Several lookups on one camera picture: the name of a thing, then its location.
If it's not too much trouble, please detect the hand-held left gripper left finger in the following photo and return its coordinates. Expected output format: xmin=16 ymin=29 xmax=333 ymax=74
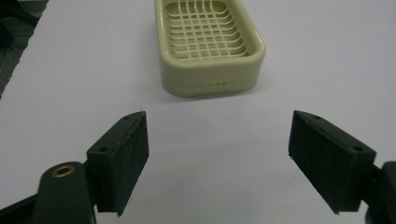
xmin=86 ymin=110 xmax=150 ymax=217

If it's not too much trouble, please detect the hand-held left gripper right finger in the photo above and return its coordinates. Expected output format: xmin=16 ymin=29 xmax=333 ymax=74
xmin=288 ymin=109 xmax=377 ymax=215

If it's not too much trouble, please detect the cream plastic soap dish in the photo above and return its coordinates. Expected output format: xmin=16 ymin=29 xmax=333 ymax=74
xmin=153 ymin=0 xmax=267 ymax=98

